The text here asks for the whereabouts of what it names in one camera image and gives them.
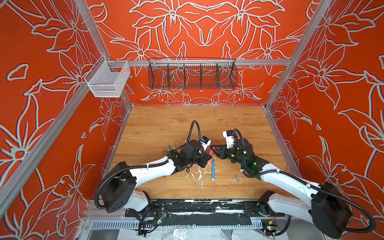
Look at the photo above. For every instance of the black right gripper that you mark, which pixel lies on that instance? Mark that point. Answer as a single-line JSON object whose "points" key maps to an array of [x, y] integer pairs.
{"points": [[220, 149]]}

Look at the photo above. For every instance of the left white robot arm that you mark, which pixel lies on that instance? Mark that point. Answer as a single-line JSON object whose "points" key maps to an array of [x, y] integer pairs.
{"points": [[117, 190]]}

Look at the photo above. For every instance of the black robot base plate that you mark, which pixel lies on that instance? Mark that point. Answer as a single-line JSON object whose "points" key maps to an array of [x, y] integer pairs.
{"points": [[215, 211]]}

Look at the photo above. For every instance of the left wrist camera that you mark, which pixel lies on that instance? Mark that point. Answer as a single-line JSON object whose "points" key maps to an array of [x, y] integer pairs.
{"points": [[205, 142]]}

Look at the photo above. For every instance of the blue pen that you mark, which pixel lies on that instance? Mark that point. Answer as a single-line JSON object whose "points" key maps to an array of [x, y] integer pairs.
{"points": [[213, 170]]}

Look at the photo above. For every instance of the black wire basket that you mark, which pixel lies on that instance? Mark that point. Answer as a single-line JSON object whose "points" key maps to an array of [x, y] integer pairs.
{"points": [[192, 76]]}

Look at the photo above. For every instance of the horizontal aluminium frame rail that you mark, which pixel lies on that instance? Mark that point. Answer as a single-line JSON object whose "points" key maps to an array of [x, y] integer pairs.
{"points": [[239, 62]]}

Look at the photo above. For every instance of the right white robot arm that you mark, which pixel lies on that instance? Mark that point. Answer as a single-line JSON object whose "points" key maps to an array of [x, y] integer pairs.
{"points": [[317, 204]]}

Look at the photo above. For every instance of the left aluminium frame rail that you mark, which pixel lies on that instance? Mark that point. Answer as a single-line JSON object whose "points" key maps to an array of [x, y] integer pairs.
{"points": [[18, 179]]}

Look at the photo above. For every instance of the white mesh basket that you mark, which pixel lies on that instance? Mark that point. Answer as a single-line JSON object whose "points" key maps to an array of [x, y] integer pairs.
{"points": [[105, 82]]}

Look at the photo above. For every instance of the right aluminium frame post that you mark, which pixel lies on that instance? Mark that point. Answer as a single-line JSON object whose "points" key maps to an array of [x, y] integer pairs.
{"points": [[309, 31]]}

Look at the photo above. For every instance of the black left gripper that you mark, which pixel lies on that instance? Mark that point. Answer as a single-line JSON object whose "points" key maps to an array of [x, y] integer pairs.
{"points": [[205, 157]]}

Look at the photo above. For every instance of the white cable duct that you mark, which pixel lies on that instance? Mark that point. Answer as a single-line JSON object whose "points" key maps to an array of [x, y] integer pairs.
{"points": [[131, 224]]}

